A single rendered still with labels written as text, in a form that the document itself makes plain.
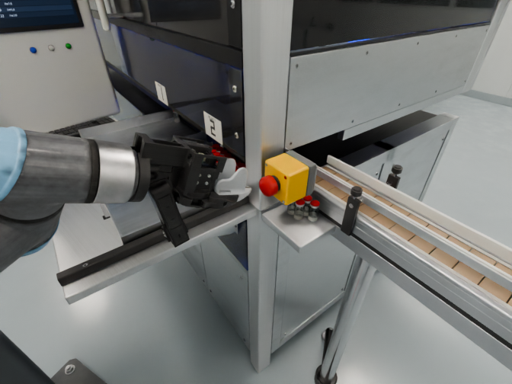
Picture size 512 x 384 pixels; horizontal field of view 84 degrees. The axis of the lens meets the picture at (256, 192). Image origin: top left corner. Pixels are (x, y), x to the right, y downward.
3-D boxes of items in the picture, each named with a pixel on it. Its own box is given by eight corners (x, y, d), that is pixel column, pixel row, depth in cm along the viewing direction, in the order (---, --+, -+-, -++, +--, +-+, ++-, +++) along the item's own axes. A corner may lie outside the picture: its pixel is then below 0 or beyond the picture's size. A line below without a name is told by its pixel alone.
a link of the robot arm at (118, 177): (93, 216, 32) (79, 183, 37) (135, 214, 35) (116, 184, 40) (104, 154, 29) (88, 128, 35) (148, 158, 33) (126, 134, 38)
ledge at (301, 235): (304, 198, 73) (305, 192, 72) (344, 225, 65) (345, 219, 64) (261, 219, 66) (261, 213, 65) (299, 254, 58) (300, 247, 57)
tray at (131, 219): (212, 152, 89) (212, 142, 87) (262, 191, 72) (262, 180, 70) (97, 188, 73) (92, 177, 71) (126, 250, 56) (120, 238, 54)
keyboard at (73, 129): (110, 119, 130) (108, 114, 129) (124, 128, 122) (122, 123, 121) (4, 148, 107) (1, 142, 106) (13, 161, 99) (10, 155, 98)
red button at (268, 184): (271, 185, 58) (272, 168, 55) (284, 194, 55) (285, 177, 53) (256, 192, 56) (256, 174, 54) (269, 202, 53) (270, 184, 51)
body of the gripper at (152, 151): (232, 159, 40) (148, 148, 32) (214, 211, 43) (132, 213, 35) (206, 140, 45) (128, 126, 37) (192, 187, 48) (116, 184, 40)
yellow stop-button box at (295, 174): (289, 178, 63) (291, 148, 59) (312, 193, 58) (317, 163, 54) (262, 190, 59) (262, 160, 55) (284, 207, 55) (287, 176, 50)
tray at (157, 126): (175, 116, 113) (174, 108, 111) (206, 140, 96) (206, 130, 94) (81, 139, 96) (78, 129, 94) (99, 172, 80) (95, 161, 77)
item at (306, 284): (217, 137, 300) (209, 44, 248) (395, 261, 165) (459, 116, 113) (119, 166, 252) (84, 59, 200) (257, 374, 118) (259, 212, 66)
